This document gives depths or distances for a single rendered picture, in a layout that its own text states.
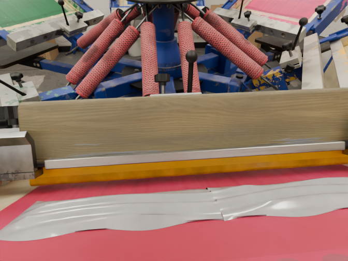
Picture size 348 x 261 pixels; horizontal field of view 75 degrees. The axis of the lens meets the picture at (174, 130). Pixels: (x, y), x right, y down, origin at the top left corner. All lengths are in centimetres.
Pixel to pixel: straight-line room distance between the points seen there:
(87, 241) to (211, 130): 17
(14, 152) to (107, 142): 9
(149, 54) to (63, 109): 49
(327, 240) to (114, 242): 14
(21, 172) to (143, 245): 17
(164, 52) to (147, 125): 74
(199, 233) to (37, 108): 22
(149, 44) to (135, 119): 52
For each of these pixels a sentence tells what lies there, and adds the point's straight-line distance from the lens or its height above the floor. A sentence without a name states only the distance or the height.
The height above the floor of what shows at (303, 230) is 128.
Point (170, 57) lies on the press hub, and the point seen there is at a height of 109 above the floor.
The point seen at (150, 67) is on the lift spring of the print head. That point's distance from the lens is 71.
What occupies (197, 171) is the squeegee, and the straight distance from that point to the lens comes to 29.
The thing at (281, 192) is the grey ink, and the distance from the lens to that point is 25.
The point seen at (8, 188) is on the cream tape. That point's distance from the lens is 36.
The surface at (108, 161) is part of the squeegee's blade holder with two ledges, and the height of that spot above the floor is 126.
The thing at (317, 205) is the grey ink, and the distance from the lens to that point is 24.
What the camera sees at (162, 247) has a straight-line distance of 17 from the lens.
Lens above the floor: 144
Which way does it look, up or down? 38 degrees down
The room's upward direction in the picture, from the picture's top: straight up
